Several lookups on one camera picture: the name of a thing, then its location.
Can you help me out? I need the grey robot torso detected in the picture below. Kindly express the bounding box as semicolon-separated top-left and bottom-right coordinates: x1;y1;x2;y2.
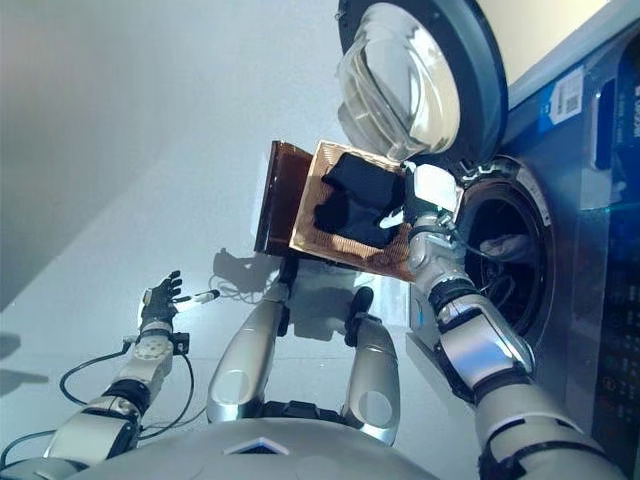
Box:
64;417;451;480

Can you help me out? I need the wicker laundry basket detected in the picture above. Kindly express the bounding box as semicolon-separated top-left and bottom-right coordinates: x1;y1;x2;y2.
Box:
288;139;419;283

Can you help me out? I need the blue white QR sticker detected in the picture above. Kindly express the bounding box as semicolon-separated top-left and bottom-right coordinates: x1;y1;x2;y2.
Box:
539;67;586;126

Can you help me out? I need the black garment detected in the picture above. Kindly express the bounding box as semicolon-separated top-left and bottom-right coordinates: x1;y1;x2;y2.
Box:
313;153;409;250

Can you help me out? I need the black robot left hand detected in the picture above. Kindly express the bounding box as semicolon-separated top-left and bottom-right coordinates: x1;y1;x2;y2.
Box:
138;270;221;332

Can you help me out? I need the brown glossy stool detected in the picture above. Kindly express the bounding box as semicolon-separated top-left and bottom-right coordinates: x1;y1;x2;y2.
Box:
253;140;315;257

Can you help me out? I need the silver robot left leg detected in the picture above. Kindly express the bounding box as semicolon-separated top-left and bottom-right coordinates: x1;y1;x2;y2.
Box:
207;259;301;426

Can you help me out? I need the silver robot right leg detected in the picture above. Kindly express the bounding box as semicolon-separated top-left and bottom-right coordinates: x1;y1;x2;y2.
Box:
342;286;402;446

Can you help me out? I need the silver robot leg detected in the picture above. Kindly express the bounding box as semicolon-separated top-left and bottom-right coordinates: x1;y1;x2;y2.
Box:
207;259;301;426
342;286;402;446

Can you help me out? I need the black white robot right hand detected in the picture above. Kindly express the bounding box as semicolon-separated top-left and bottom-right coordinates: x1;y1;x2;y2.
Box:
378;160;462;229

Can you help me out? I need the white garment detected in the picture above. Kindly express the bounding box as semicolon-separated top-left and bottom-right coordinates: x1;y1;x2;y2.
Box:
478;232;534;261

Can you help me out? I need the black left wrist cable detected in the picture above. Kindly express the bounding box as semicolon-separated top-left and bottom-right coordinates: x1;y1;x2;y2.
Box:
59;339;136;409

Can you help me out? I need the grey front-load washing machine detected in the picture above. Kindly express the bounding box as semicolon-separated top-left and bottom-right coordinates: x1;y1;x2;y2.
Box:
404;34;640;480

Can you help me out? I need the thin grey floor cable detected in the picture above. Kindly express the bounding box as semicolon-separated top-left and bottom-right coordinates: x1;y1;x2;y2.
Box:
212;272;266;305

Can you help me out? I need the round glass washing machine door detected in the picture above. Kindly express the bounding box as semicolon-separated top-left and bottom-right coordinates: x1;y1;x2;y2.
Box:
334;0;510;162

